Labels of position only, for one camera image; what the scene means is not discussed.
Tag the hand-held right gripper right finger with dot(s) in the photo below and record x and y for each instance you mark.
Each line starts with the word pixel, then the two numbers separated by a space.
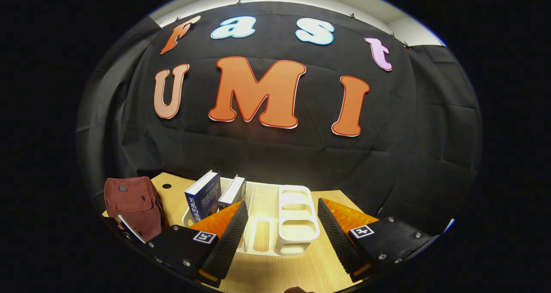
pixel 335 241

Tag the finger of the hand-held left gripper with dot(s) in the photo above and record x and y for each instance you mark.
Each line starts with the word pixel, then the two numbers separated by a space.
pixel 127 232

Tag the white portrait cover book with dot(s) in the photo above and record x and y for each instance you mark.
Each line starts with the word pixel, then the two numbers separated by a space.
pixel 232 192

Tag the maroon schoolbag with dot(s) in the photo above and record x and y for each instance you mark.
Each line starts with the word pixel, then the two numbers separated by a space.
pixel 133 202

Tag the blue book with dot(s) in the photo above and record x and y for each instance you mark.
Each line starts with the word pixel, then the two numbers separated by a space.
pixel 202 198

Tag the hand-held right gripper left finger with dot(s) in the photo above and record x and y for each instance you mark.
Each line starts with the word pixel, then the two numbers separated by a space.
pixel 228 245

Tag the white bookshelf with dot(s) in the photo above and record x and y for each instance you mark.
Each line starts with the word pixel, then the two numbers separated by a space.
pixel 297 224

